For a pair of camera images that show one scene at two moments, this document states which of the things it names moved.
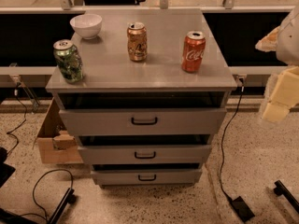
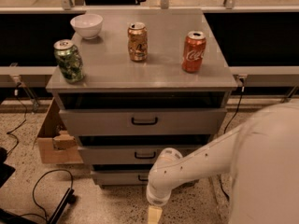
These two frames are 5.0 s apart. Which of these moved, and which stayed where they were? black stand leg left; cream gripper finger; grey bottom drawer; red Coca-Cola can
Moved: cream gripper finger
Stayed: grey bottom drawer; black stand leg left; red Coca-Cola can
